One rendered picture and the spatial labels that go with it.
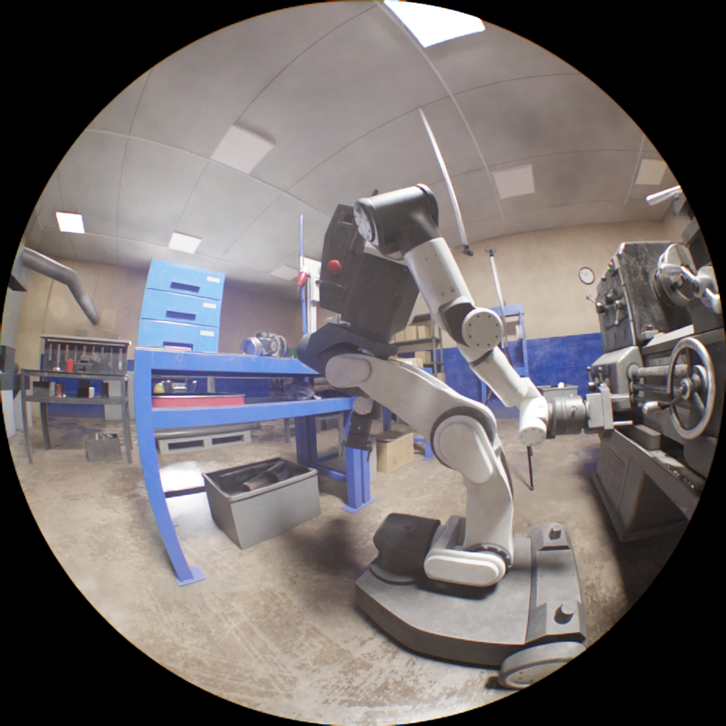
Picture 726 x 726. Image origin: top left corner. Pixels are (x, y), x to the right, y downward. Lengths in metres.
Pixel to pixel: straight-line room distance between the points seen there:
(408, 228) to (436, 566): 0.74
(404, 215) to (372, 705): 1.06
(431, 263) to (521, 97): 2.90
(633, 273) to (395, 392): 1.26
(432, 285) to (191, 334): 0.91
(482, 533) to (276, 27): 3.15
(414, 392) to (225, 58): 2.94
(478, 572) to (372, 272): 0.76
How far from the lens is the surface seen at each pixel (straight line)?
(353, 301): 0.59
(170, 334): 1.06
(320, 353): 0.71
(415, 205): 0.49
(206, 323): 1.10
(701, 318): 0.71
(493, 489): 0.55
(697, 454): 0.73
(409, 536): 0.70
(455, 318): 0.44
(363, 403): 0.88
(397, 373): 0.56
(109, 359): 3.27
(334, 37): 2.68
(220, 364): 0.90
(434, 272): 0.45
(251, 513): 1.17
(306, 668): 0.82
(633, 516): 1.33
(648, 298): 1.41
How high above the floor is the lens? 0.75
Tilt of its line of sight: 5 degrees up
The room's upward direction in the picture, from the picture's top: 2 degrees counter-clockwise
